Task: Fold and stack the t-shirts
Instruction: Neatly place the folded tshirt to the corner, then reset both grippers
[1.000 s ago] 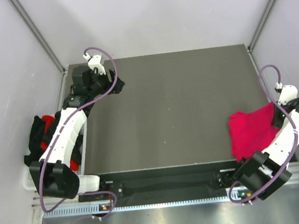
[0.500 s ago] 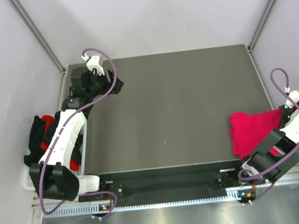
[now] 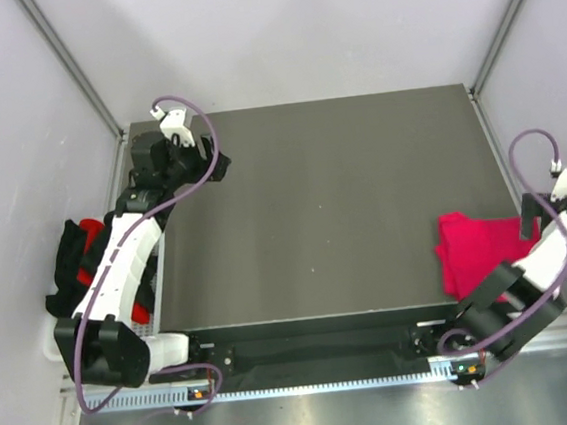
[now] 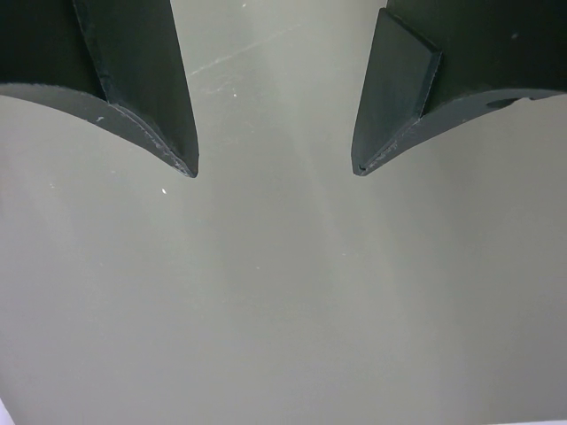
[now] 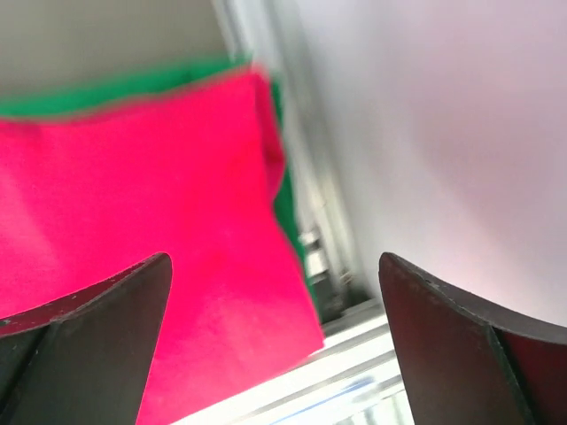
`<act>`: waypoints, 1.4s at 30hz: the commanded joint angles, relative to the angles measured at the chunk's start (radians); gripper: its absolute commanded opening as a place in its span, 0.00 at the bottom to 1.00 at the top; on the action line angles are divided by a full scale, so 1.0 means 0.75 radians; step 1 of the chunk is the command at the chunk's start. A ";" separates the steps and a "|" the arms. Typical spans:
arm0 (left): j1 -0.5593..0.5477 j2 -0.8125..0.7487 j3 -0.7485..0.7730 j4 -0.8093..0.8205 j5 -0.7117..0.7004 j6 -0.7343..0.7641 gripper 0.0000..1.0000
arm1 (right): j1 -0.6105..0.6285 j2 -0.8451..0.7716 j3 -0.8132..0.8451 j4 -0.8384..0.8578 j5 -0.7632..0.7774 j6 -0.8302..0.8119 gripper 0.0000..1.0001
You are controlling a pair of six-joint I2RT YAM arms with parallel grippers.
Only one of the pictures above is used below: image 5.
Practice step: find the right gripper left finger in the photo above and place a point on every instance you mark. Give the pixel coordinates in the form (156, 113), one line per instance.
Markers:
(85, 358)

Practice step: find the right aluminium frame post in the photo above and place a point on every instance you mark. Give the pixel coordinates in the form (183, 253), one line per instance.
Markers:
(272, 34)

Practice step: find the aluminium front rail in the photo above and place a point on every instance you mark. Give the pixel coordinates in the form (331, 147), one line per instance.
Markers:
(354, 379)

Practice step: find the green folded t shirt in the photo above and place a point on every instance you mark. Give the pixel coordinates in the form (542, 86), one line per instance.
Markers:
(74, 99)

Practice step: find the pink t shirt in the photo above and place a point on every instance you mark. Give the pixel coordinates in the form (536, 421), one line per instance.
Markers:
(193, 174)

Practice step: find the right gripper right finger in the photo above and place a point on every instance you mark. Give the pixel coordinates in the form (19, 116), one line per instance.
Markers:
(466, 360)

